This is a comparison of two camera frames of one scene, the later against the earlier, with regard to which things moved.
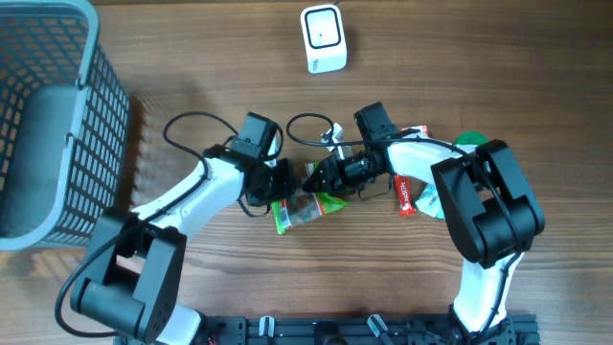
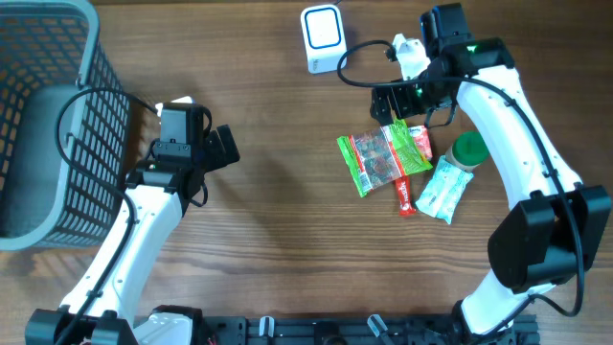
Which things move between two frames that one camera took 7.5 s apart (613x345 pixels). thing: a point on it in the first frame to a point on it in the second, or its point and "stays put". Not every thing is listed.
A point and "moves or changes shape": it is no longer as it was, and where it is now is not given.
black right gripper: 331,166 to 404,108
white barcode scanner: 324,38 stays put
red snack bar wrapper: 422,134 stays put
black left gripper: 287,186 to 218,157
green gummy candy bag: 294,210 moves or changes shape
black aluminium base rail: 354,330 stays put
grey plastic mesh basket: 64,123 stays put
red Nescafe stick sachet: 402,185 stays put
